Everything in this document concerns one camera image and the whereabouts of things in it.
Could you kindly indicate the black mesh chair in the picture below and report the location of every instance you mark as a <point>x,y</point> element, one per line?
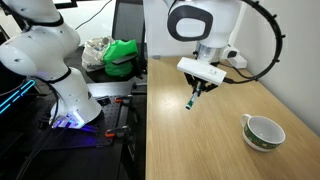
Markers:
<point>128,20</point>

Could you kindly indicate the white mug with green band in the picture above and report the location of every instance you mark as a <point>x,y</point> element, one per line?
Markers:
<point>263,135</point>

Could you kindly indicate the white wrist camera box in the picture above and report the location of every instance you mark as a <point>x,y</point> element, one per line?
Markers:
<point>201,70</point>

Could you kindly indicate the black case with cyan light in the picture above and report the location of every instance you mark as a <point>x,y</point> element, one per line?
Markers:
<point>16,95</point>

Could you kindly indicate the green and white marker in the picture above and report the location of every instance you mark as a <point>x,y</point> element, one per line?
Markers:
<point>192,100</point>

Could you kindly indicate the green plastic bag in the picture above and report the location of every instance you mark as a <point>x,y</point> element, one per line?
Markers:
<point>120,50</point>

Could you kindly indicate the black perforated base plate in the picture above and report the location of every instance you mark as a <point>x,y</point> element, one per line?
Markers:
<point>110,116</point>

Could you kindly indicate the white plastic bag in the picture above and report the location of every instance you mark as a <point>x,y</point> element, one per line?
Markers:
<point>93,53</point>

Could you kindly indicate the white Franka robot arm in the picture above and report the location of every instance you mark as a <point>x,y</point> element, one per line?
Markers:
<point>43,50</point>

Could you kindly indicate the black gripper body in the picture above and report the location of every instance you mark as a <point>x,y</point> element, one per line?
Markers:
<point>208,87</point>

